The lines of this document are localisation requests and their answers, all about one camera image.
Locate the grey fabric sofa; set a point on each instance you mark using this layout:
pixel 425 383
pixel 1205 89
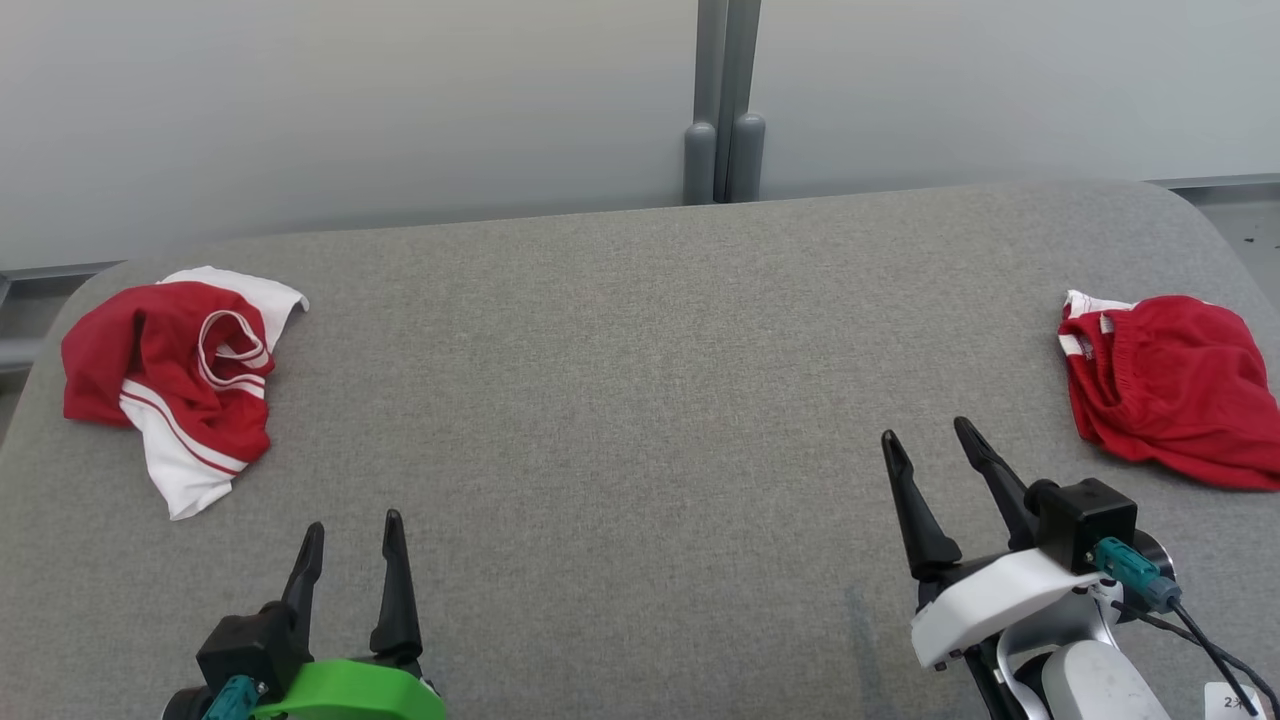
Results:
pixel 620 400

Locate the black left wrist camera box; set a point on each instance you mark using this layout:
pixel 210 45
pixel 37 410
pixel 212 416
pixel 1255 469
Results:
pixel 245 650

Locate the small white printed label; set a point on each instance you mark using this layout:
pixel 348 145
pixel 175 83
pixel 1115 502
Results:
pixel 1235 705

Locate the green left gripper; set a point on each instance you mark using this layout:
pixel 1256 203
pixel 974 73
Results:
pixel 350 695

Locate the red shorts with white stripe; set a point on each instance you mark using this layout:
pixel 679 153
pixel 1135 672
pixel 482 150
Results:
pixel 1190 390

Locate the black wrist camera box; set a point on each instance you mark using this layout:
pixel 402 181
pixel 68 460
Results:
pixel 245 650
pixel 1085 520

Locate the grey partition base rail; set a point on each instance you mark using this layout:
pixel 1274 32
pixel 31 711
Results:
pixel 1220 181
pixel 20 352

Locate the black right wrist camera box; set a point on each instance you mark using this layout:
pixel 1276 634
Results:
pixel 1085 520

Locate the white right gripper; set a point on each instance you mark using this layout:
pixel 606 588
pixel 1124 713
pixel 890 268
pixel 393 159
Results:
pixel 985 600

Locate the grey partition post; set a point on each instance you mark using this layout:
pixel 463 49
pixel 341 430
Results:
pixel 745 155
pixel 700 160

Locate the red shirt with white sleeves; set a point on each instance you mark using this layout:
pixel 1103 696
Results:
pixel 130 350

